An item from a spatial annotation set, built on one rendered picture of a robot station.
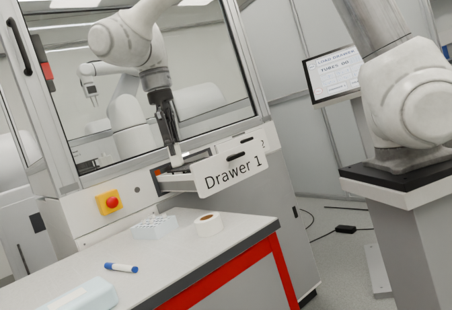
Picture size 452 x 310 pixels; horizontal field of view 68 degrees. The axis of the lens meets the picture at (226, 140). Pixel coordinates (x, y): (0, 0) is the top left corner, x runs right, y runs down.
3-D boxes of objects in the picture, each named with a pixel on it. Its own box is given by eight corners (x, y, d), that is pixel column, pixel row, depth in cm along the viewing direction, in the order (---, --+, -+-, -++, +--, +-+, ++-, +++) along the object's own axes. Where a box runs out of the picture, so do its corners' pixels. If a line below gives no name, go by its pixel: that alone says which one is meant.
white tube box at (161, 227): (179, 226, 102) (175, 214, 101) (158, 239, 95) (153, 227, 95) (155, 227, 110) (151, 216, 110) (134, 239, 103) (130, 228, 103)
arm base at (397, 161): (483, 150, 80) (479, 128, 80) (397, 175, 79) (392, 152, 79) (432, 145, 98) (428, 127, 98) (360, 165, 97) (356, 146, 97)
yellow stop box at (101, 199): (124, 208, 117) (118, 188, 116) (104, 216, 113) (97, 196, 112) (120, 207, 121) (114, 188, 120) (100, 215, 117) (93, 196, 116)
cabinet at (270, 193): (327, 292, 175) (283, 146, 169) (151, 452, 117) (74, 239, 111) (225, 259, 253) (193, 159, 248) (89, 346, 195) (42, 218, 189)
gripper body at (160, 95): (166, 86, 96) (174, 117, 97) (173, 87, 105) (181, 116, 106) (142, 92, 97) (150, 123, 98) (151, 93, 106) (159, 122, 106)
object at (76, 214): (281, 147, 169) (273, 120, 168) (73, 239, 111) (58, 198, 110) (192, 160, 247) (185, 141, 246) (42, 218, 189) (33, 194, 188)
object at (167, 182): (261, 165, 119) (255, 148, 118) (202, 192, 104) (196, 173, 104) (204, 170, 152) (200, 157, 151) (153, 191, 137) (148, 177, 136)
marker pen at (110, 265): (140, 270, 76) (137, 264, 76) (134, 274, 75) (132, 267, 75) (110, 266, 86) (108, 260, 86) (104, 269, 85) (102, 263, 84)
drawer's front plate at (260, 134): (270, 149, 162) (264, 127, 162) (224, 169, 146) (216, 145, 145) (268, 149, 164) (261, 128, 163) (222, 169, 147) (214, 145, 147)
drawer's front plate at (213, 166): (269, 167, 118) (259, 138, 118) (202, 199, 102) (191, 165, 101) (266, 167, 120) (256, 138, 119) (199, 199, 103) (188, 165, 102)
